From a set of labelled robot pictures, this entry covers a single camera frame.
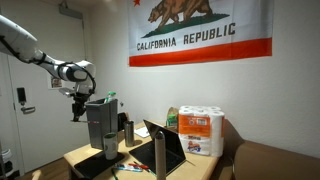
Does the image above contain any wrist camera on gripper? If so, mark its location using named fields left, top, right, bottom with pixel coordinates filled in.
left=58, top=86, right=77, bottom=99

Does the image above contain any white paper sheet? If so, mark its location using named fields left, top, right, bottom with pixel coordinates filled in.
left=133, top=126, right=151, bottom=139

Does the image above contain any brown cardboard box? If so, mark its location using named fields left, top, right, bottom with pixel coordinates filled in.
left=212, top=119, right=320, bottom=180

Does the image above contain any silver door lever handle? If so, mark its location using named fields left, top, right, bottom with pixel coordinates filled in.
left=20, top=105, right=37, bottom=115

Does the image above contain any metal paper towel holder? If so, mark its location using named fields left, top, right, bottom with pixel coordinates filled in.
left=154, top=130, right=167, bottom=180

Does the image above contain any grey door closer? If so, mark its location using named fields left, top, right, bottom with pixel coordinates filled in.
left=58, top=2, right=84, bottom=21

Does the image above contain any small sign on door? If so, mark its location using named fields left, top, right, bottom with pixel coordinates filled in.
left=50, top=76, right=64, bottom=90

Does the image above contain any California Republic bear flag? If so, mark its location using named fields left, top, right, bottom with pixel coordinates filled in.
left=127, top=0, right=275, bottom=68

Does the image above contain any orange paper towel pack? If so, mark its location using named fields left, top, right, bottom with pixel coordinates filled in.
left=177, top=105, right=226, bottom=158

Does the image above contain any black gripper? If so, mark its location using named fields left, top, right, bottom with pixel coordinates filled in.
left=71, top=93, right=92, bottom=123

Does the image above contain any green container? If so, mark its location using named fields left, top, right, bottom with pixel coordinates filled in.
left=165, top=106, right=180, bottom=131

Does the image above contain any red pen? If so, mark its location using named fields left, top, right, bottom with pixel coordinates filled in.
left=127, top=161, right=151, bottom=171

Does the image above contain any black flat mat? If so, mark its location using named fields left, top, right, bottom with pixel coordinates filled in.
left=73, top=151, right=126, bottom=180

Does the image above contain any green lid wipes bottle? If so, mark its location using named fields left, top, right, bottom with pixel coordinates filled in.
left=103, top=90, right=118, bottom=105

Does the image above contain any green pen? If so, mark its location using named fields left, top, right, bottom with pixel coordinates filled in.
left=111, top=167, right=120, bottom=180

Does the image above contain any dark grey plastic bin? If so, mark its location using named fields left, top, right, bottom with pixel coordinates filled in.
left=85, top=98, right=120, bottom=151

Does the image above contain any white mug green inside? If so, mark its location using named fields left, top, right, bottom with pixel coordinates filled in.
left=102, top=132, right=120, bottom=161

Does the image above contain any stainless steel tumbler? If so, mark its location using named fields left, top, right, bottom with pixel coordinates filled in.
left=123, top=119, right=136, bottom=148

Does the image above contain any black object behind bin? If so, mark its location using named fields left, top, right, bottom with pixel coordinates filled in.
left=117, top=111, right=130, bottom=132

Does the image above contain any black open laptop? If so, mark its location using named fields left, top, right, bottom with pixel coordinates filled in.
left=128, top=118, right=188, bottom=175

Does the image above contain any black electronic door lock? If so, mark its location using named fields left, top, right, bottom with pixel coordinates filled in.
left=16, top=86, right=28, bottom=105

